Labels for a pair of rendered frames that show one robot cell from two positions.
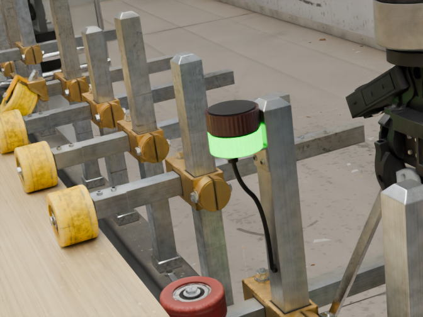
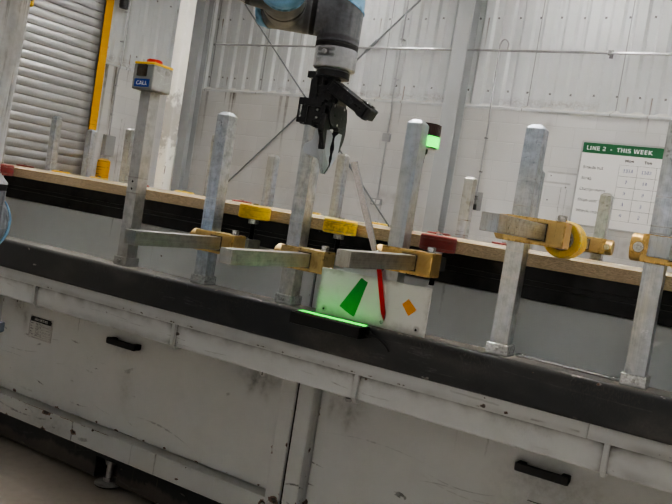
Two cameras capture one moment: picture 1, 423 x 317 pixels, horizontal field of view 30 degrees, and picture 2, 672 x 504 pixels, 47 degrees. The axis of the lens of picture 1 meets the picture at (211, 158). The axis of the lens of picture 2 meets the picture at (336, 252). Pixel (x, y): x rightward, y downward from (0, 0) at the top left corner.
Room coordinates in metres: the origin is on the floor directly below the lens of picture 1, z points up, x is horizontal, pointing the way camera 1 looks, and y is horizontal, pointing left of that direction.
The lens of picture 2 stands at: (2.03, -1.19, 0.93)
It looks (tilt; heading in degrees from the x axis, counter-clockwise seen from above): 3 degrees down; 141
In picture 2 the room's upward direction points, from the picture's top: 9 degrees clockwise
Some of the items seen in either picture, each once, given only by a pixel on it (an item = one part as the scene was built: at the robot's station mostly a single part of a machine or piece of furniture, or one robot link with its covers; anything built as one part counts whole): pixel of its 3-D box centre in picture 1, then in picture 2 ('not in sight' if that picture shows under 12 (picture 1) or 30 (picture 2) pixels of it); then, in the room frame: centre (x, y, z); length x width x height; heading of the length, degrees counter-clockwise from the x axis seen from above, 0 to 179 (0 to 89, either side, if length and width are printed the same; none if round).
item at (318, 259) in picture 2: not in sight; (303, 258); (0.64, -0.16, 0.81); 0.14 x 0.06 x 0.05; 21
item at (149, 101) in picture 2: not in sight; (137, 179); (0.14, -0.35, 0.93); 0.05 x 0.05 x 0.45; 21
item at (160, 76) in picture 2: not in sight; (152, 79); (0.14, -0.35, 1.18); 0.07 x 0.07 x 0.08; 21
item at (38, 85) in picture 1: (24, 92); not in sight; (1.78, 0.41, 0.95); 0.10 x 0.04 x 0.10; 111
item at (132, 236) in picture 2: not in sight; (198, 242); (0.45, -0.32, 0.80); 0.44 x 0.03 x 0.04; 111
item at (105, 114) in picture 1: (102, 109); not in sight; (1.57, 0.21, 0.95); 0.14 x 0.06 x 0.05; 21
